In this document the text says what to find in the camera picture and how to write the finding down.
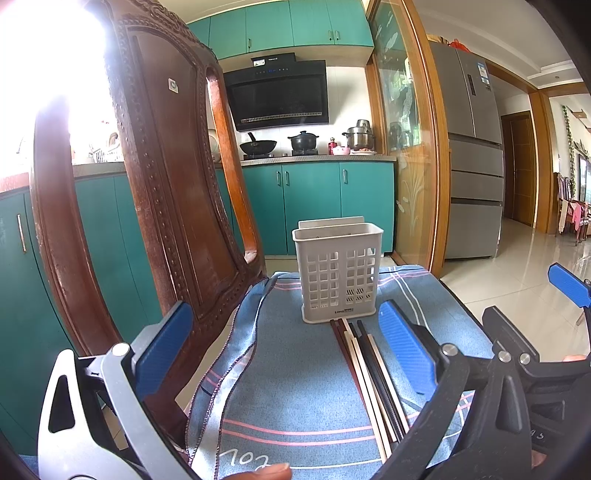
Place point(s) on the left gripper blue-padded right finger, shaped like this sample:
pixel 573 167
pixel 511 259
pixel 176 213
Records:
pixel 405 340

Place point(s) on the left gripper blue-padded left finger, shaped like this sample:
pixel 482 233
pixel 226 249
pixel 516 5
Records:
pixel 157 346

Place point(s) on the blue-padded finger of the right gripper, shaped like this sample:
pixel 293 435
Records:
pixel 577 290
pixel 506 336

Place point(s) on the black chopstick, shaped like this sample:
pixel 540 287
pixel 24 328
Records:
pixel 376 382
pixel 369 359

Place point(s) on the cream white chopstick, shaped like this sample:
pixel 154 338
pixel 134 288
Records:
pixel 368 393

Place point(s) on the teal lower kitchen cabinets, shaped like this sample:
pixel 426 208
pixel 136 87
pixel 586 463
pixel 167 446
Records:
pixel 282 194

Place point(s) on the teal kitchen cabinets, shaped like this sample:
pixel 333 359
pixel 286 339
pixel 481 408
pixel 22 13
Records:
pixel 284 24
pixel 282 194

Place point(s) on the teal upper kitchen cabinets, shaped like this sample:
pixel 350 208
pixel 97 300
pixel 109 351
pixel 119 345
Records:
pixel 284 24

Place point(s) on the person's right hand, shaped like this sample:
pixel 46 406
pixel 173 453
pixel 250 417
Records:
pixel 537 457

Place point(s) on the person's left hand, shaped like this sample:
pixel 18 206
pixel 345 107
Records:
pixel 280 471

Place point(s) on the clothes drying rack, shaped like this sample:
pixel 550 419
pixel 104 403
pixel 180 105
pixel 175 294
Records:
pixel 573 216

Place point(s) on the brown wooden door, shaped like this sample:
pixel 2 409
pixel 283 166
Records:
pixel 520 167

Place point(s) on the carved dark wooden chair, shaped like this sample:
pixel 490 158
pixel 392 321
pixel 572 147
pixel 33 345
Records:
pixel 184 171

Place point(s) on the white plastic utensil basket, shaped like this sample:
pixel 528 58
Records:
pixel 338 260

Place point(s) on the silver multi-door refrigerator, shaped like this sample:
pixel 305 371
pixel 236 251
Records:
pixel 477 165

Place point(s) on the stainless steel stockpot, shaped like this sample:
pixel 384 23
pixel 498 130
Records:
pixel 360 136

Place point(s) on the red small container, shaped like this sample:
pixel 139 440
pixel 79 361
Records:
pixel 332 145

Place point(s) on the black wok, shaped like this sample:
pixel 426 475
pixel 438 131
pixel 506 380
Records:
pixel 257 147

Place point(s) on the black cooking pot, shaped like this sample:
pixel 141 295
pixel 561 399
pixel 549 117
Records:
pixel 303 141

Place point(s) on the black range hood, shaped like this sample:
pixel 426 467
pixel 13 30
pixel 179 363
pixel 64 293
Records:
pixel 278 91

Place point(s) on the glass sliding door wooden frame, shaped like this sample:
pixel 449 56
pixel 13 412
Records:
pixel 410 125

